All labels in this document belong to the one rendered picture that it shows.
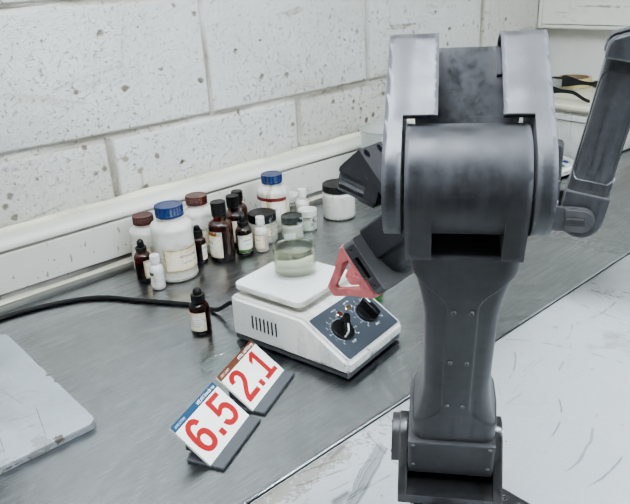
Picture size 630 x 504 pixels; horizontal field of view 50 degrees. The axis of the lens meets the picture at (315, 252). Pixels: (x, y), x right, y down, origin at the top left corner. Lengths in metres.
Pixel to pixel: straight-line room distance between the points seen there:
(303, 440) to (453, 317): 0.38
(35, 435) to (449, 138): 0.62
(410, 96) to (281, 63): 1.08
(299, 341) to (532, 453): 0.31
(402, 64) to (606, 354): 0.63
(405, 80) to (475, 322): 0.15
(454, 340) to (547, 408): 0.40
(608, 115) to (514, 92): 0.59
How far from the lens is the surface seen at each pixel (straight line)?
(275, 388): 0.85
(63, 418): 0.86
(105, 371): 0.95
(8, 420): 0.89
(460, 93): 0.44
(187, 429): 0.76
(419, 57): 0.41
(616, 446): 0.80
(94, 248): 1.24
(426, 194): 0.36
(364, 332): 0.89
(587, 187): 0.99
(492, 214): 0.37
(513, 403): 0.84
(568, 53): 2.23
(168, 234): 1.13
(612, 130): 0.98
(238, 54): 1.39
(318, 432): 0.78
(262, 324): 0.91
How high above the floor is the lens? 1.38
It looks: 23 degrees down
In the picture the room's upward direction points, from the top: 3 degrees counter-clockwise
